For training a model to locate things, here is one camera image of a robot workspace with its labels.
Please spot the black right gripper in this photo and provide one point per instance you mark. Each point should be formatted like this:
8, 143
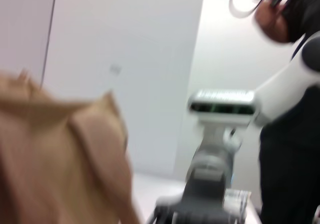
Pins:
200, 196

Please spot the khaki canvas food bag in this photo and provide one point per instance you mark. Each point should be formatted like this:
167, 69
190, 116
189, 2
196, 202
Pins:
57, 159

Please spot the person in dark clothing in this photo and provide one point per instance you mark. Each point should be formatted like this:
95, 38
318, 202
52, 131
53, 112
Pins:
297, 12

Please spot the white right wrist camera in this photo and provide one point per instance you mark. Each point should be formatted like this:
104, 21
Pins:
222, 104

